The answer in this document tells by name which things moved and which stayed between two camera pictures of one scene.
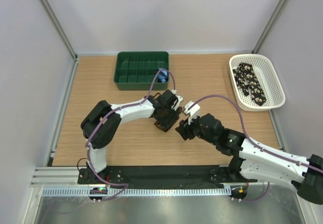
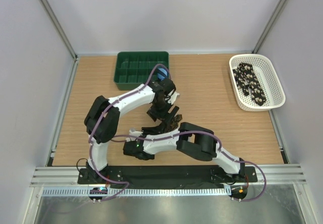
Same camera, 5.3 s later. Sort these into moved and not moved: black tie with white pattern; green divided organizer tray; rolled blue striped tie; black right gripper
Moved: black right gripper
Not moved: black tie with white pattern; rolled blue striped tie; green divided organizer tray
